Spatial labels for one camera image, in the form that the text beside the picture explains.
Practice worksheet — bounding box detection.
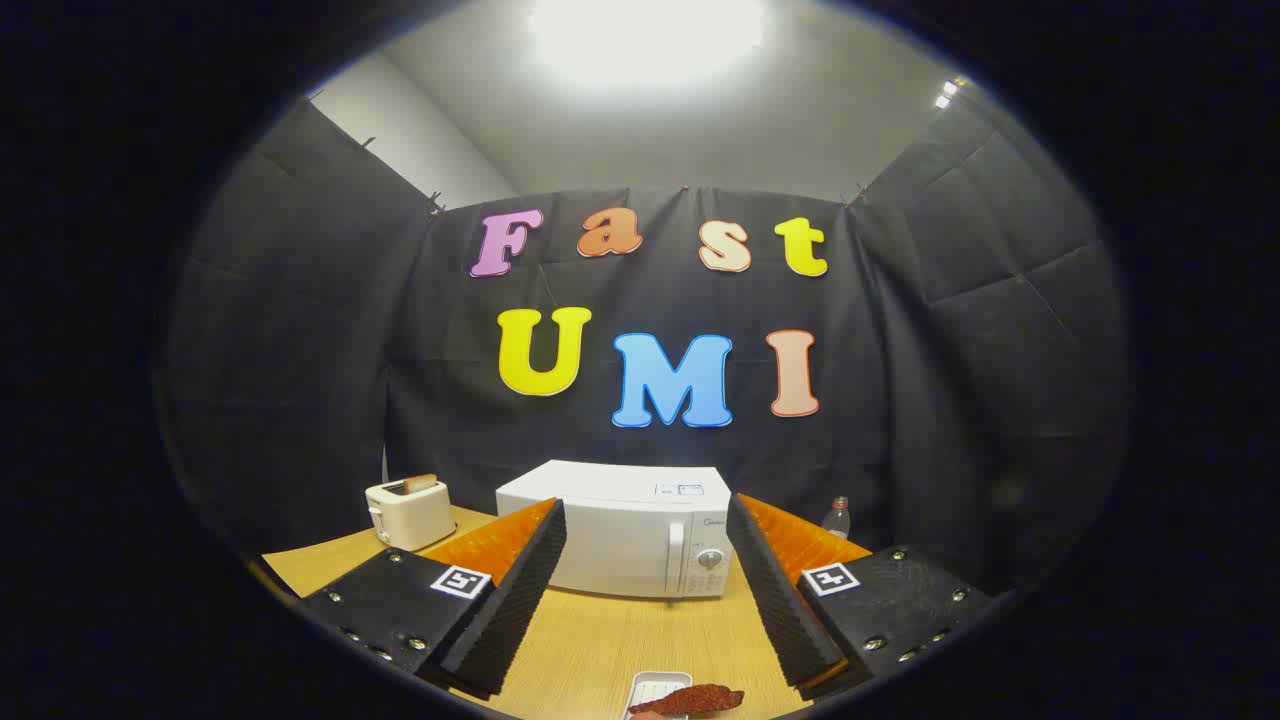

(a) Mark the white toaster oven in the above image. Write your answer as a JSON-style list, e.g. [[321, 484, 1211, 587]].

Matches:
[[495, 460, 738, 601]]

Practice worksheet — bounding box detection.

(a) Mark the ceiling light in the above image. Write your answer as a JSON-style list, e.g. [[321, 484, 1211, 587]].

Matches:
[[530, 0, 771, 91]]

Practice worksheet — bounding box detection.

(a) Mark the white ribbed tray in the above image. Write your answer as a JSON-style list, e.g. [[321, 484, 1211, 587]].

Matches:
[[620, 670, 693, 720]]

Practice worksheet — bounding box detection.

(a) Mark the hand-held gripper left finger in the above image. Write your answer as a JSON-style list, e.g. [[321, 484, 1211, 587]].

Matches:
[[300, 498, 568, 698]]

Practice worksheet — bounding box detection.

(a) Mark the brown fried chicken piece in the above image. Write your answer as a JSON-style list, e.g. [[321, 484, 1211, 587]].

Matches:
[[628, 684, 746, 717]]

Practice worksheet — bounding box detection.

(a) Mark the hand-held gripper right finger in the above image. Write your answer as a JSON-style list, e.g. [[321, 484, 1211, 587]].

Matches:
[[726, 492, 993, 701]]

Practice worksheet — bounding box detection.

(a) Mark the cream bread toaster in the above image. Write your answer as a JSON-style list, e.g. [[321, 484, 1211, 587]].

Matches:
[[365, 478, 458, 553]]

